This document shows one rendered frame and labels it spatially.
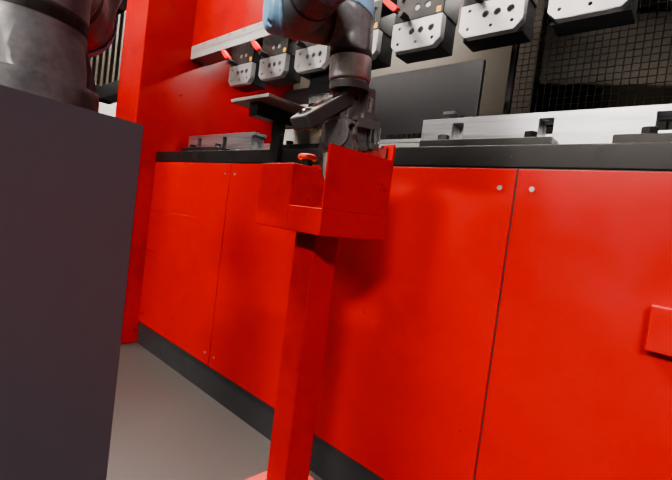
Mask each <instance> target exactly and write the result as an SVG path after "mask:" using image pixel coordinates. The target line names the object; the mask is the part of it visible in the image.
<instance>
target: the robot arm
mask: <svg viewBox="0 0 672 480"><path fill-rule="evenodd" d="M121 2H122V0H0V85H4V86H7V87H11V88H14V89H18V90H21V91H25V92H28V93H32V94H35V95H39V96H42V97H46V98H50V99H53V100H57V101H60V102H64V103H67V104H71V105H74V106H78V107H81V108H85V109H88V110H92V111H95V112H99V98H98V95H97V90H96V86H95V82H94V77H93V73H92V69H91V65H90V61H89V58H91V57H95V56H97V55H99V54H101V53H103V52H104V51H105V50H107V49H108V48H109V46H110V45H111V44H112V42H113V40H114V37H115V34H116V29H117V23H116V18H115V16H116V13H117V11H118V9H119V6H120V4H121ZM374 4H375V1H374V0H264V4H263V26H264V29H265V31H266V32H267V33H269V34H273V35H277V36H281V37H283V38H284V39H286V38H289V39H294V40H299V41H304V42H309V43H314V44H319V45H325V46H330V66H329V80H330V84H329V91H330V92H332V93H334V94H333V95H331V96H329V97H327V98H325V99H323V100H321V101H319V102H318V103H316V104H314V105H312V106H310V107H305V108H303V109H301V110H300V111H299V112H298V113H297V114H295V115H293V116H292V117H291V118H290V121H291V123H292V126H293V128H294V130H296V131H297V130H312V129H314V128H315V127H316V126H317V125H318V124H320V123H322V122H323V121H325V122H324V124H323V125H322V131H321V136H320V144H319V152H318V155H319V162H320V167H321V172H322V174H323V176H324V180H325V172H326V164H327V155H328V147H329V144H330V143H331V144H334V145H338V146H341V147H345V148H348V149H352V150H356V151H359V152H372V151H373V150H378V149H379V134H380V122H378V121H374V107H375V92H376V90H373V89H370V88H369V83H370V81H371V67H372V47H373V32H374V25H375V6H374ZM375 129H376V130H377V141H376V144H374V131H375Z"/></svg>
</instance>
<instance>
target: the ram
mask: <svg viewBox="0 0 672 480"><path fill-rule="evenodd" d="M374 1H378V0H374ZM391 1H392V2H393V3H394V4H396V5H397V0H391ZM263 4H264V0H197V6H196V15H195V24H194V33H193V42H192V46H194V45H197V44H200V43H203V42H206V41H208V40H211V39H214V38H217V37H219V36H222V35H225V34H228V33H231V32H233V31H236V30H239V29H242V28H245V27H247V26H250V25H253V24H256V23H258V22H261V21H263ZM267 35H271V34H269V33H267V32H266V31H265V29H262V30H259V31H256V32H253V33H250V34H247V35H244V36H241V37H238V38H235V39H232V40H229V41H226V42H223V43H220V44H217V45H214V46H211V47H208V48H205V49H202V50H200V51H197V52H194V53H191V59H190V60H192V61H195V62H197V63H200V64H202V65H205V66H207V65H211V64H214V63H218V62H221V61H225V60H226V59H225V58H224V56H223V55H222V53H221V50H222V49H223V50H225V51H227V52H228V53H229V55H230V56H231V59H232V51H233V46H236V45H239V44H242V43H245V42H248V41H251V40H257V41H259V42H261V43H263V37H264V36H267Z"/></svg>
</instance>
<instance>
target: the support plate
mask: <svg viewBox="0 0 672 480"><path fill-rule="evenodd" d="M256 101H260V102H262V103H265V104H268V105H271V106H273V107H276V108H279V109H282V110H284V111H287V112H290V113H293V114H297V113H298V112H299V111H300V110H301V109H303V108H305V107H304V106H301V105H299V104H296V103H294V102H291V101H289V100H286V99H283V98H281V97H278V96H276V95H273V94H271V93H265V94H259V95H253V96H247V97H241V98H235V99H231V103H234V104H237V105H240V106H243V107H246V108H249V109H250V103H251V102H256Z"/></svg>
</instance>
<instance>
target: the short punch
mask: <svg viewBox="0 0 672 480"><path fill-rule="evenodd" d="M329 84H330V80H329V71H327V72H321V73H316V74H311V75H310V83H309V91H308V97H310V99H309V103H316V102H319V101H321V100H323V99H325V98H327V97H329V96H331V95H333V93H332V92H330V91H329Z"/></svg>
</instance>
